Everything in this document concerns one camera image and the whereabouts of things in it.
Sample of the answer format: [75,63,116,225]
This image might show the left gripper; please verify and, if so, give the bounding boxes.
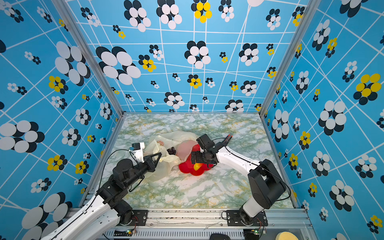
[124,152,162,190]

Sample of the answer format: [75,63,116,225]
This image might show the red flower-shaped plate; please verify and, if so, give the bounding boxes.
[176,143,210,176]

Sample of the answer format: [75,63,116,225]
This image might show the dark purple grapes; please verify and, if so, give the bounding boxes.
[167,147,177,155]

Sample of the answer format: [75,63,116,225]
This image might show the translucent cream plastic bag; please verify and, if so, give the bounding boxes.
[144,131,198,183]

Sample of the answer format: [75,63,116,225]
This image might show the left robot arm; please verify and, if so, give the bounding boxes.
[43,153,162,240]

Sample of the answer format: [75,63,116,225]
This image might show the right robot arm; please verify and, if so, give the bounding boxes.
[191,134,290,226]

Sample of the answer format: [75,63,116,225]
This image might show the yellow round object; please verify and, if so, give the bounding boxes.
[275,232,299,240]

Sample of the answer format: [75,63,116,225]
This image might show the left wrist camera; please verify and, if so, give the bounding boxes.
[129,142,145,163]

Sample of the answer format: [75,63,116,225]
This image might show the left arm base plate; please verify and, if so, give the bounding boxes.
[118,210,149,227]

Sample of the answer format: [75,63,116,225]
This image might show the aluminium front rail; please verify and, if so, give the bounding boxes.
[71,208,319,240]

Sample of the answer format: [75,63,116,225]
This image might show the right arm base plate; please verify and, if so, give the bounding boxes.
[225,210,268,227]

